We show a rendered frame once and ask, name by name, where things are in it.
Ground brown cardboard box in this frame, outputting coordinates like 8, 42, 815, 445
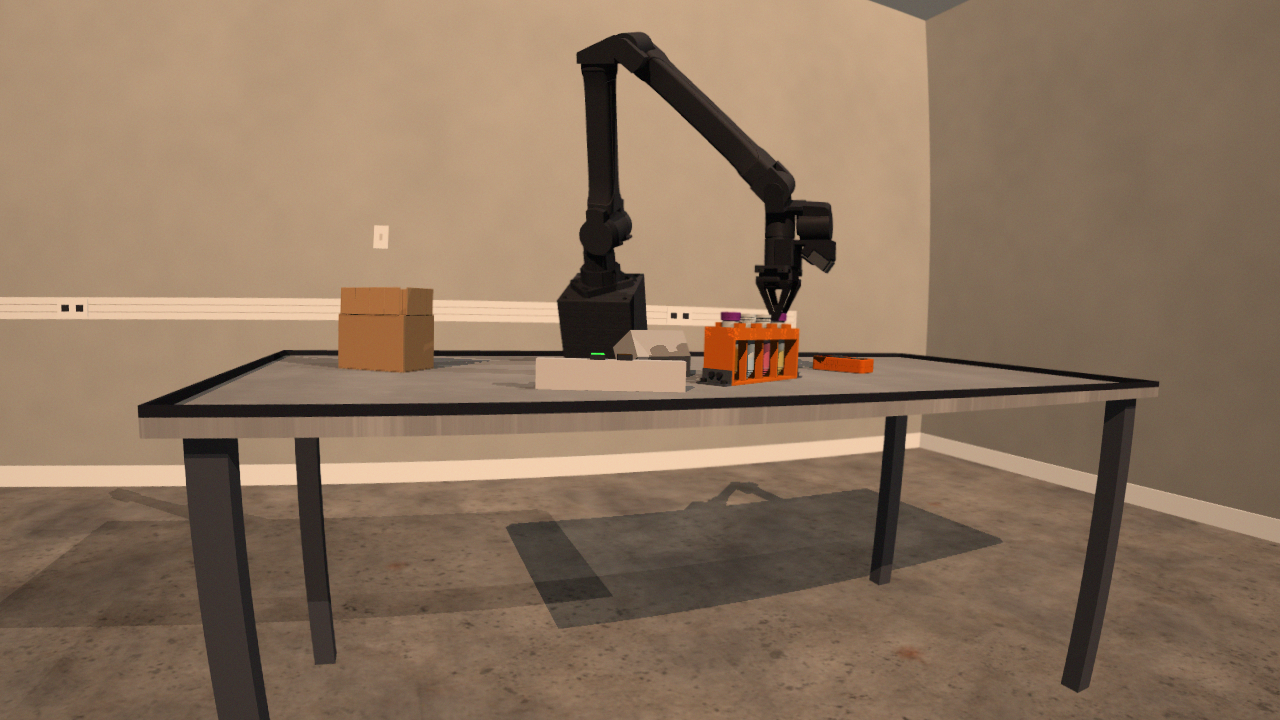
338, 287, 434, 373

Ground black table edge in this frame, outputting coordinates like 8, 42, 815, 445
138, 350, 1158, 418

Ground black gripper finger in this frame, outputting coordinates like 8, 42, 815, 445
756, 281, 794, 320
767, 282, 801, 313

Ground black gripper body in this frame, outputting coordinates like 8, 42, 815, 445
755, 237, 803, 282

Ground beige key housing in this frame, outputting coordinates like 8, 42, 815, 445
613, 331, 691, 377

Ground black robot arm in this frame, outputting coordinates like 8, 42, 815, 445
570, 32, 836, 299

